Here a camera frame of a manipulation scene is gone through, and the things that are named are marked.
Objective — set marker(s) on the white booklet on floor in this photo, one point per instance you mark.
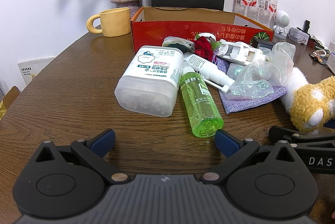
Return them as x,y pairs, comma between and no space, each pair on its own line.
30,69

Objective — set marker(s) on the grey small device box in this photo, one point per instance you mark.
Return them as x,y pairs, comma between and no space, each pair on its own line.
298,36

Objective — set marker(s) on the small white robot figurine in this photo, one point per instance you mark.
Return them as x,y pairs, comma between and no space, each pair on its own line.
281,20

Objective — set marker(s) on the yellow white plush toy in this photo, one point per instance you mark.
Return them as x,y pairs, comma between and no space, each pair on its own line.
309,105

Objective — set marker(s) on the snack packets pile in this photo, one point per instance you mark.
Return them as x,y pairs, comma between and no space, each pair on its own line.
319,53

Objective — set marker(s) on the red artificial rose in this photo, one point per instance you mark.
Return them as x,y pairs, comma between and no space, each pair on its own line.
205,44

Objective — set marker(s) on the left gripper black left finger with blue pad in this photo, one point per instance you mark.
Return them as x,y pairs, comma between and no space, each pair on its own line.
64,181

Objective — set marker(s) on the water bottle pack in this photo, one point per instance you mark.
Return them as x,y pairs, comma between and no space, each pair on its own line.
262,11

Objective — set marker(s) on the starry night cloth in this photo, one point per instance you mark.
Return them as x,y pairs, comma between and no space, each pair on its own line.
182,44

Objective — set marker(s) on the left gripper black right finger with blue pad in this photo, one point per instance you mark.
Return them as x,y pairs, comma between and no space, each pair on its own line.
263,181

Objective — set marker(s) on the white cotton swab container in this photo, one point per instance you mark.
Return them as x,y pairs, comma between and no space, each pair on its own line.
150,83

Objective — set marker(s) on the purple drawstring pouch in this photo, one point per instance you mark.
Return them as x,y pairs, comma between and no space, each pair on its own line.
232,105

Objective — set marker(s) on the iridescent plastic bag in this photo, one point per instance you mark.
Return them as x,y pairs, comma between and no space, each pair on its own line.
258,79

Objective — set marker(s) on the black cube box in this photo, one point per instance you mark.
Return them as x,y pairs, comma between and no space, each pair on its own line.
258,43

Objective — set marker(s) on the red cardboard tray box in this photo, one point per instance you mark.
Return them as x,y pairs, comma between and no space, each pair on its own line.
151,25

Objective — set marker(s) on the yellow ceramic mug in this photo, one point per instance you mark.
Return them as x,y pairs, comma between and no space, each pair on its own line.
114,22

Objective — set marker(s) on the green spray bottle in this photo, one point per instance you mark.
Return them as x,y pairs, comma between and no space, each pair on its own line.
203,114

